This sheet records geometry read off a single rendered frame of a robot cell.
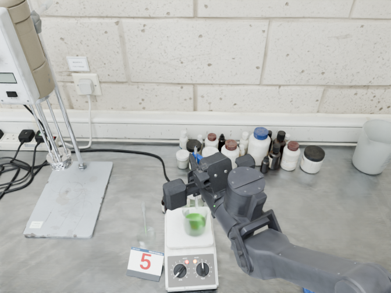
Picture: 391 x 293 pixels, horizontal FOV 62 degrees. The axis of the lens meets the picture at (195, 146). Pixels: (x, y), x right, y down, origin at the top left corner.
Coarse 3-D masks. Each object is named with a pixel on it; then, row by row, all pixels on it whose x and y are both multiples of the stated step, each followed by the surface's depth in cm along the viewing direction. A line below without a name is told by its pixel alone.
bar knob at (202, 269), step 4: (200, 264) 81; (204, 264) 81; (196, 268) 81; (200, 268) 81; (204, 268) 80; (208, 268) 81; (200, 272) 80; (204, 272) 79; (208, 272) 81; (204, 276) 79
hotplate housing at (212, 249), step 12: (168, 252) 82; (180, 252) 82; (192, 252) 82; (204, 252) 82; (216, 264) 82; (216, 276) 81; (168, 288) 80; (180, 288) 80; (192, 288) 80; (204, 288) 81; (216, 288) 82
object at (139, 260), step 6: (132, 252) 86; (138, 252) 86; (144, 252) 86; (132, 258) 86; (138, 258) 86; (144, 258) 86; (150, 258) 85; (156, 258) 85; (132, 264) 86; (138, 264) 86; (144, 264) 85; (150, 264) 85; (156, 264) 85; (150, 270) 85; (156, 270) 85
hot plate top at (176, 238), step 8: (168, 216) 88; (176, 216) 88; (208, 216) 88; (168, 224) 86; (176, 224) 86; (208, 224) 86; (168, 232) 84; (176, 232) 84; (208, 232) 84; (168, 240) 83; (176, 240) 83; (184, 240) 83; (192, 240) 83; (200, 240) 83; (208, 240) 83; (176, 248) 82
